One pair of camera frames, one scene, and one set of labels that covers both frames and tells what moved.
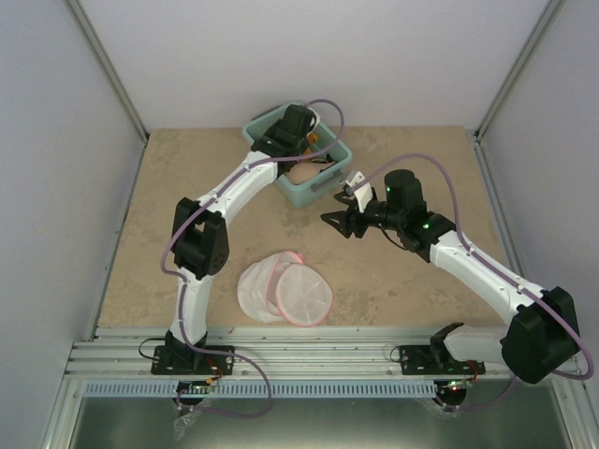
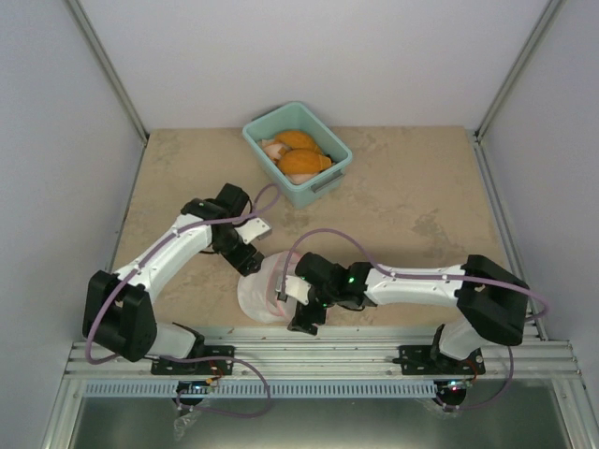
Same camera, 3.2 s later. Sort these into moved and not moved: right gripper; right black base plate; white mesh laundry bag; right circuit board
Moved: right gripper
Not moved: right black base plate; right circuit board; white mesh laundry bag
